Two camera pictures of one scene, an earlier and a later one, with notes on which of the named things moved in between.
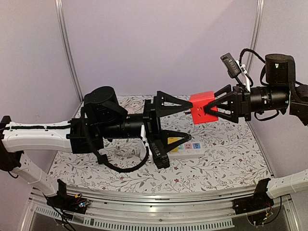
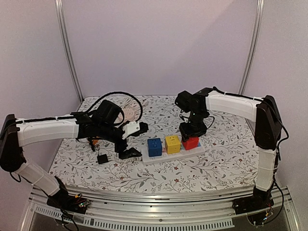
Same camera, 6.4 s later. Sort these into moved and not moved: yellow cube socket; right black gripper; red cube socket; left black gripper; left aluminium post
Moved: left black gripper; right black gripper; red cube socket
Not moved: left aluminium post; yellow cube socket
